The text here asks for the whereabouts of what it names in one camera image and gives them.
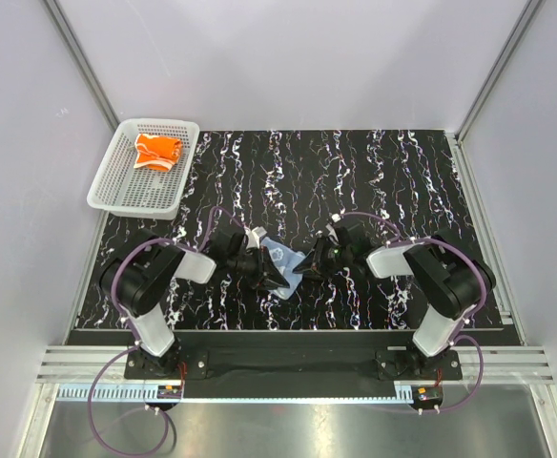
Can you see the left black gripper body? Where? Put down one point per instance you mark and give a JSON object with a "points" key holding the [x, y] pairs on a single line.
{"points": [[249, 265]]}

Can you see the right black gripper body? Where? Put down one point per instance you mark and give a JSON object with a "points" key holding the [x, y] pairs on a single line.
{"points": [[336, 257]]}

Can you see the light blue towel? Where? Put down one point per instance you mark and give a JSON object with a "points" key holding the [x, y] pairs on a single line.
{"points": [[285, 260]]}

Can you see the orange white patterned towel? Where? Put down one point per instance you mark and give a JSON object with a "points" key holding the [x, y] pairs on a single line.
{"points": [[157, 152]]}

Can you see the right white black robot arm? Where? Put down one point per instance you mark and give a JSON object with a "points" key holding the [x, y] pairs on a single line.
{"points": [[454, 284]]}

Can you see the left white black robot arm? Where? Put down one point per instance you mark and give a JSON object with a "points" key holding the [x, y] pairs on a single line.
{"points": [[139, 273]]}

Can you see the black marble pattern mat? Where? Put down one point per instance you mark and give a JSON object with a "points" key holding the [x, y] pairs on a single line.
{"points": [[290, 183]]}

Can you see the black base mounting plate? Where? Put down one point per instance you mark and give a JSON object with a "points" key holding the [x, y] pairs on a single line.
{"points": [[387, 355]]}

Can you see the white plastic basket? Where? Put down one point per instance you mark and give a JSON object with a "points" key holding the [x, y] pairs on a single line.
{"points": [[124, 191]]}

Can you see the left small electronics box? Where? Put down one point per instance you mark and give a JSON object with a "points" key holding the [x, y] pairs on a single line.
{"points": [[170, 391]]}

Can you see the small electronics box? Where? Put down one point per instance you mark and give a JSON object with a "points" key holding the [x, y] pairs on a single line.
{"points": [[431, 394], [170, 391]]}

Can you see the right small electronics box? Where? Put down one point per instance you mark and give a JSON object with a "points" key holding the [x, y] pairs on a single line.
{"points": [[431, 394]]}

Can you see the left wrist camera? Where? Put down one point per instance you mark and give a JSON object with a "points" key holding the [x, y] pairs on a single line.
{"points": [[254, 237]]}

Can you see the slotted cable duct rail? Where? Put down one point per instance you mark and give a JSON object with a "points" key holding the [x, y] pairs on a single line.
{"points": [[130, 393]]}

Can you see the aluminium frame rail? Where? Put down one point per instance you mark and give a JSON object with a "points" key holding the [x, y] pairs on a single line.
{"points": [[499, 365]]}

